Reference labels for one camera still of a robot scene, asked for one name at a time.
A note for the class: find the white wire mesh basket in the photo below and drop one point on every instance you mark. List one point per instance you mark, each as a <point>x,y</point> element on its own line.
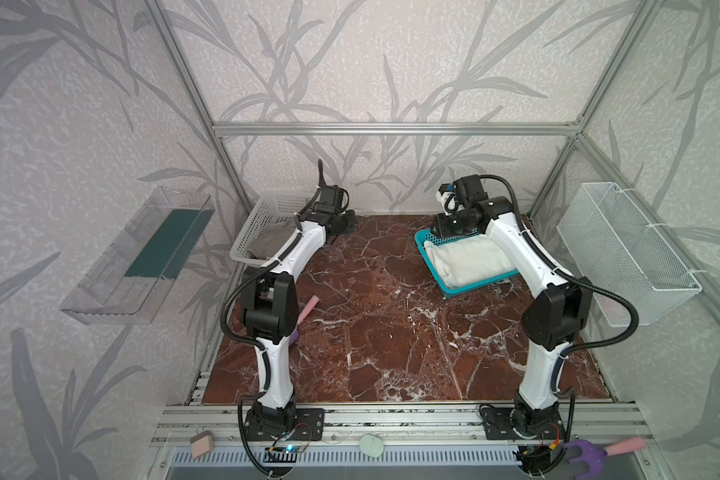
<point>615,245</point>

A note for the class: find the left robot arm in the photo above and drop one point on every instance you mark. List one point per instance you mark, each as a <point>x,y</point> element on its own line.
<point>263,310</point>

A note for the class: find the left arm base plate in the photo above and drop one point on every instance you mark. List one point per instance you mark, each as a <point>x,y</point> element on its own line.
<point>300,424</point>

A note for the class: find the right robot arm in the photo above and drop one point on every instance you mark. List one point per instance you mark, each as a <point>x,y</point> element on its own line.
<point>560,306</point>

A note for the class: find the grey plastic basket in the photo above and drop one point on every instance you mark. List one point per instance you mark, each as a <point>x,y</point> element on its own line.
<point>271,207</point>

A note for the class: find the aluminium rail frame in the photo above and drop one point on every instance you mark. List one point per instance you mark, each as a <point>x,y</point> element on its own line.
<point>414,434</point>

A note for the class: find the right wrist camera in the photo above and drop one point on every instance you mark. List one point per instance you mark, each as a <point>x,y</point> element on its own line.
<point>463,193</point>

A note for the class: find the teal plastic basket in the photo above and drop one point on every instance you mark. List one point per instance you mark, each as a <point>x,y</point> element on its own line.
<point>423,235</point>

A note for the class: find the pale green round disc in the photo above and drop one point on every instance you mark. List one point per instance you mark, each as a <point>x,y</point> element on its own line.
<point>372,446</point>

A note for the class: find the clear acrylic wall shelf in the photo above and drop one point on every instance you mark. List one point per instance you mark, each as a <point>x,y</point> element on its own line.
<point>129,283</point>

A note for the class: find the purple pink fork tool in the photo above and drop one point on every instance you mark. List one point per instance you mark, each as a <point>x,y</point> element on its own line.
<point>592,456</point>

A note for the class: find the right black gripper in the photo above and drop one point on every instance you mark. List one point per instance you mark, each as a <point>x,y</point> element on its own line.
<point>446,227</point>

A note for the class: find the grey towel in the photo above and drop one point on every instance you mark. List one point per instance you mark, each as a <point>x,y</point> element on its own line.
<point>271,239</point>

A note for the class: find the beige sponge block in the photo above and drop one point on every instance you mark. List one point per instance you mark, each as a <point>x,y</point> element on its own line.
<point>201,444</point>

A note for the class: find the white towel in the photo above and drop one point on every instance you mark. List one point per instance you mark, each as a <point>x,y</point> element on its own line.
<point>467,261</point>

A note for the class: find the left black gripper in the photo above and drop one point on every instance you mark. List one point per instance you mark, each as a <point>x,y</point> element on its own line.
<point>344,221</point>

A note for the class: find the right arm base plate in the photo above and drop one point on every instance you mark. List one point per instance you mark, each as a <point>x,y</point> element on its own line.
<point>504,423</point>

